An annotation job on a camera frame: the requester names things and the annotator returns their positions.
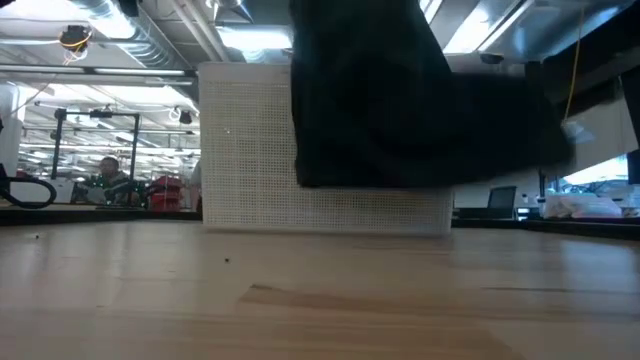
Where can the dark green garment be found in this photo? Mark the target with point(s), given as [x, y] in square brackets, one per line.
[375, 100]

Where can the white plastic laundry basket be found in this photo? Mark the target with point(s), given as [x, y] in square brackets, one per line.
[250, 175]

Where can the person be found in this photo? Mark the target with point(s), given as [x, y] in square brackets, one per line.
[196, 185]
[110, 172]

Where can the ceiling light panel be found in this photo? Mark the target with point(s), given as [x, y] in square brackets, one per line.
[255, 40]

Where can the red cart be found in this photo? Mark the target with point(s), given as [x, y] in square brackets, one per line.
[165, 197]

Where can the black laptop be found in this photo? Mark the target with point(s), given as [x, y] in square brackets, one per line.
[501, 199]

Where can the black dome ceiling fixture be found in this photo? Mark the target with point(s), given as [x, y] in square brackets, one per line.
[492, 58]

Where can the white plastic bags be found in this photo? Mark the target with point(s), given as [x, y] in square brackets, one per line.
[580, 206]

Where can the black monitor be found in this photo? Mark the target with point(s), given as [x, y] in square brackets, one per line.
[634, 125]

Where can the silver ceiling duct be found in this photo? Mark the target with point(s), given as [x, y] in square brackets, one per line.
[145, 45]

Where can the black metal table frame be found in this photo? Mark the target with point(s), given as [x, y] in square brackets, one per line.
[100, 216]

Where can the black stand frame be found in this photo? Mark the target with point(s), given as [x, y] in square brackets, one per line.
[59, 150]

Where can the black ceiling-mounted camera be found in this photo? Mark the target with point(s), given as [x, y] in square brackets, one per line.
[75, 37]

